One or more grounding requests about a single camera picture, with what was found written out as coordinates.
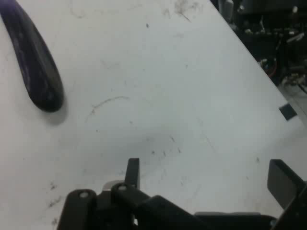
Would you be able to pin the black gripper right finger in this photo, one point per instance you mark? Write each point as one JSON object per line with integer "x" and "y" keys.
{"x": 283, "y": 182}

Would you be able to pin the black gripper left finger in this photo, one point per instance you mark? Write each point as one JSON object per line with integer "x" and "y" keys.
{"x": 79, "y": 210}

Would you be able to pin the black tape marker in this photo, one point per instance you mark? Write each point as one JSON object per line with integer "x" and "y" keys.
{"x": 287, "y": 112}

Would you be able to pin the dark purple eggplant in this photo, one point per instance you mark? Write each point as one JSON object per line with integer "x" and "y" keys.
{"x": 36, "y": 72}

